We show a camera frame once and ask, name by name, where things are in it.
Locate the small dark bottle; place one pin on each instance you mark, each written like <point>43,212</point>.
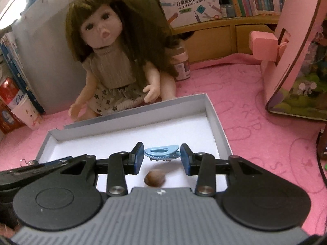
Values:
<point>226,7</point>

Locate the red cardboard box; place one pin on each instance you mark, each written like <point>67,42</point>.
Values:
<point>7,122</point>

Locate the pink block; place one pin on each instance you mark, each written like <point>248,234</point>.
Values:
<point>263,46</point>

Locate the blue hair clip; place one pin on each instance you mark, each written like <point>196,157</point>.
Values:
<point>162,152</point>

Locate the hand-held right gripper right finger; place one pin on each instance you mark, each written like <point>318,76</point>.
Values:
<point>184,158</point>

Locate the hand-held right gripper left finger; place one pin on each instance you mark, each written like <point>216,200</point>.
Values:
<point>140,158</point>

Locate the white pencil-print box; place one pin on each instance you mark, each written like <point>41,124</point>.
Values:
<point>189,2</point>

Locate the pink wooden dollhouse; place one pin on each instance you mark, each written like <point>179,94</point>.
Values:
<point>296,43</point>

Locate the white cardboard box tray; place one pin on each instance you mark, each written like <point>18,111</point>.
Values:
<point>166,130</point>

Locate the white paper cup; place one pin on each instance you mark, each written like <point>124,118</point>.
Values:
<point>26,114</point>

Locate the black smartphone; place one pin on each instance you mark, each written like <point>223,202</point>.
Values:
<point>322,143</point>

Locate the yellow wooden drawer shelf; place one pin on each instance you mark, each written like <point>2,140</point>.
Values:
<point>217,43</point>

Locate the long-haired baby doll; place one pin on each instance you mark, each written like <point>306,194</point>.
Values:
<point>112,66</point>

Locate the brown nut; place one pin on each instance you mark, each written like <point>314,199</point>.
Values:
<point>154,178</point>

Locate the blue starry book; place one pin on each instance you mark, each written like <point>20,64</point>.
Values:
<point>20,76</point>

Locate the black binder clip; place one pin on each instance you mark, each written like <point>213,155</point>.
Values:
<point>29,161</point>

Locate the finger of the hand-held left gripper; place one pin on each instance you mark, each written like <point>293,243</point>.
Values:
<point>56,161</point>

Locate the pink bottle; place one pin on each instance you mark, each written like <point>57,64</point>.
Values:
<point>182,66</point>

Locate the red snack packet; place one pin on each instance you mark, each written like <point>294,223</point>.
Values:
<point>10,94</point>

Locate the pink tablecloth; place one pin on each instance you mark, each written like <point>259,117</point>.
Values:
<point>255,137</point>

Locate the grey board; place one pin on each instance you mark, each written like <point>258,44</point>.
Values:
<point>51,56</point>

